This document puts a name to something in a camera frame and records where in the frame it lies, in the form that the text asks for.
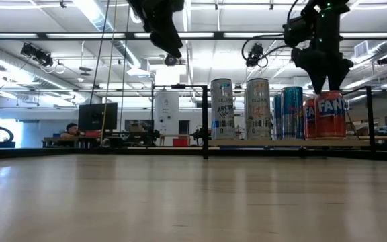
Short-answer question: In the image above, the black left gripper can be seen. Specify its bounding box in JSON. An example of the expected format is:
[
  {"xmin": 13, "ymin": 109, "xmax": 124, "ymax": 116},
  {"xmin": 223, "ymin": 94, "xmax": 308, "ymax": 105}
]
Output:
[{"xmin": 126, "ymin": 0, "xmax": 186, "ymax": 59}]

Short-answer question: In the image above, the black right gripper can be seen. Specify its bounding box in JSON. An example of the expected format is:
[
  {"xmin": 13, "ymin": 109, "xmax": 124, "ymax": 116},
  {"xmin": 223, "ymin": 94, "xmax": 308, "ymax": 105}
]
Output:
[{"xmin": 291, "ymin": 13, "xmax": 355, "ymax": 95}]

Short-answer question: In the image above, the red Fanta can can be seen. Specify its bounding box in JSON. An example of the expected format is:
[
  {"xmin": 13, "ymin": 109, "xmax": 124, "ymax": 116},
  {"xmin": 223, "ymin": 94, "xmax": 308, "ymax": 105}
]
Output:
[
  {"xmin": 302, "ymin": 97, "xmax": 317, "ymax": 141},
  {"xmin": 314, "ymin": 90, "xmax": 348, "ymax": 140}
]

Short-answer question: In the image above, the white Celsius Tropical Vibe can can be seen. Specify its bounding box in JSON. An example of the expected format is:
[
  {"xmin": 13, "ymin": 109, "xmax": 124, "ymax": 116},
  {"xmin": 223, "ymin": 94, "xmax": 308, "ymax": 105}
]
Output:
[{"xmin": 245, "ymin": 77, "xmax": 272, "ymax": 141}]

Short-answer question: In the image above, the wooden shelf board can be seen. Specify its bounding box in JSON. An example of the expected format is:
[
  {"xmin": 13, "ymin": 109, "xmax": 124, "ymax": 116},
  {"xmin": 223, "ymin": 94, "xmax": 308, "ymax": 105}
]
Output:
[{"xmin": 208, "ymin": 138, "xmax": 371, "ymax": 148}]

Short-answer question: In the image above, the white air vent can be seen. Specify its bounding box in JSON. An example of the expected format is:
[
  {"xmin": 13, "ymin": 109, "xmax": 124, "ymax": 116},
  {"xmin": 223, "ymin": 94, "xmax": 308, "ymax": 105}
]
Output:
[{"xmin": 353, "ymin": 40, "xmax": 370, "ymax": 59}]

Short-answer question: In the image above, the white Celsius Arctic Vibe can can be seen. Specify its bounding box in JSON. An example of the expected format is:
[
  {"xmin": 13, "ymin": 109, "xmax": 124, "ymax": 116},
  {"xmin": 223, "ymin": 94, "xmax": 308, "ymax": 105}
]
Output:
[{"xmin": 210, "ymin": 77, "xmax": 237, "ymax": 141}]

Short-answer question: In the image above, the black computer monitor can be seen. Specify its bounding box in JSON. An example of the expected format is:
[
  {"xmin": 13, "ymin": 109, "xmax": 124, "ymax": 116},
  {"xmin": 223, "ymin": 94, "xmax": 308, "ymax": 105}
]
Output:
[{"xmin": 77, "ymin": 102, "xmax": 119, "ymax": 132}]

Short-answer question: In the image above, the red box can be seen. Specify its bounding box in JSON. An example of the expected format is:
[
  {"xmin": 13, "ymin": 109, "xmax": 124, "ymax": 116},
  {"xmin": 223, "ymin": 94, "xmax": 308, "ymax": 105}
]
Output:
[{"xmin": 171, "ymin": 137, "xmax": 190, "ymax": 148}]

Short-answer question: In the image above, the person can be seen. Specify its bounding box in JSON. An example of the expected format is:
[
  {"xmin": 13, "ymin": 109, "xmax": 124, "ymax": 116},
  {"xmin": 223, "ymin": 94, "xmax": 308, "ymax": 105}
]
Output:
[{"xmin": 60, "ymin": 122, "xmax": 81, "ymax": 139}]

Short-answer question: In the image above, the black dome camera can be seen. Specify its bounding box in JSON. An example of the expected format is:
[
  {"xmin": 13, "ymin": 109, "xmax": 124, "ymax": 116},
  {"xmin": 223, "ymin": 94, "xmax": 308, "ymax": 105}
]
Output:
[{"xmin": 164, "ymin": 54, "xmax": 179, "ymax": 67}]

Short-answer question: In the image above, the silver ventilation duct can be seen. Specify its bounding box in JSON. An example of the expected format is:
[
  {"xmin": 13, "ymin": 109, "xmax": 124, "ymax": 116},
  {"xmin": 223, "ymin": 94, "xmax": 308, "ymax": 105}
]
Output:
[
  {"xmin": 307, "ymin": 39, "xmax": 387, "ymax": 90},
  {"xmin": 75, "ymin": 0, "xmax": 142, "ymax": 70}
]

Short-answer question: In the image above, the yellow hanging cable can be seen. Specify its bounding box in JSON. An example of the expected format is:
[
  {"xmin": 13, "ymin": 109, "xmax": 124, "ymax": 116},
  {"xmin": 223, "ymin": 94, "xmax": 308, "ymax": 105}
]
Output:
[{"xmin": 100, "ymin": 0, "xmax": 118, "ymax": 143}]

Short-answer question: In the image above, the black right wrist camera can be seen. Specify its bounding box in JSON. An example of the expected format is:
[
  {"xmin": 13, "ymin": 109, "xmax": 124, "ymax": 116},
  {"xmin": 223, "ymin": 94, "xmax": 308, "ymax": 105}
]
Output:
[{"xmin": 282, "ymin": 14, "xmax": 316, "ymax": 49}]

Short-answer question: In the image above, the black hanging cable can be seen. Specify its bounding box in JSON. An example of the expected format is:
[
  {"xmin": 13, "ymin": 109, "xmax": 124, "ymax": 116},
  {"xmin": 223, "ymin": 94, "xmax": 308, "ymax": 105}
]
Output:
[{"xmin": 90, "ymin": 0, "xmax": 110, "ymax": 102}]

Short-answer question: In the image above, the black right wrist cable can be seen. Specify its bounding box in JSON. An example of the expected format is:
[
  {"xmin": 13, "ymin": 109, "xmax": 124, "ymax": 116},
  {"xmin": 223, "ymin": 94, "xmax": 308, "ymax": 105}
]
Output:
[{"xmin": 241, "ymin": 31, "xmax": 293, "ymax": 63}]

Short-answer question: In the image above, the black shelf frame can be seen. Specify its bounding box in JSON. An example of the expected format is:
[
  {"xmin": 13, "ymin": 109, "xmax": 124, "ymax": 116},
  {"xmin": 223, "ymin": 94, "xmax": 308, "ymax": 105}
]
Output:
[{"xmin": 150, "ymin": 84, "xmax": 374, "ymax": 161}]

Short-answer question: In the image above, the black table frame rail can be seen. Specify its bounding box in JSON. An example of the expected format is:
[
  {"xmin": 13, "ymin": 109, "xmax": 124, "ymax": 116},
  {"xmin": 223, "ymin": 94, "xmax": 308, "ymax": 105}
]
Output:
[{"xmin": 0, "ymin": 146, "xmax": 387, "ymax": 163}]

